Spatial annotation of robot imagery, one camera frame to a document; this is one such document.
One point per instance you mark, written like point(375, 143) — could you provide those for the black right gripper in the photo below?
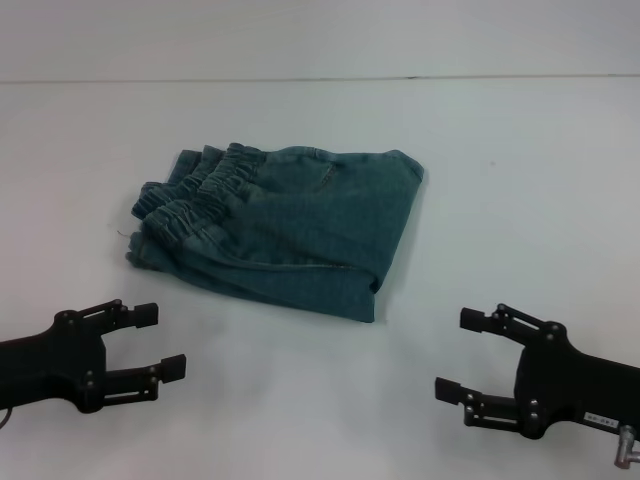
point(575, 390)

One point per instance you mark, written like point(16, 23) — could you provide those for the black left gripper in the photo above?
point(50, 365)

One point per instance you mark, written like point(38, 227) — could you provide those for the blue denim shorts with print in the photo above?
point(295, 235)

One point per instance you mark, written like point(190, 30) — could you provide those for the silver metal connector fitting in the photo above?
point(627, 447)

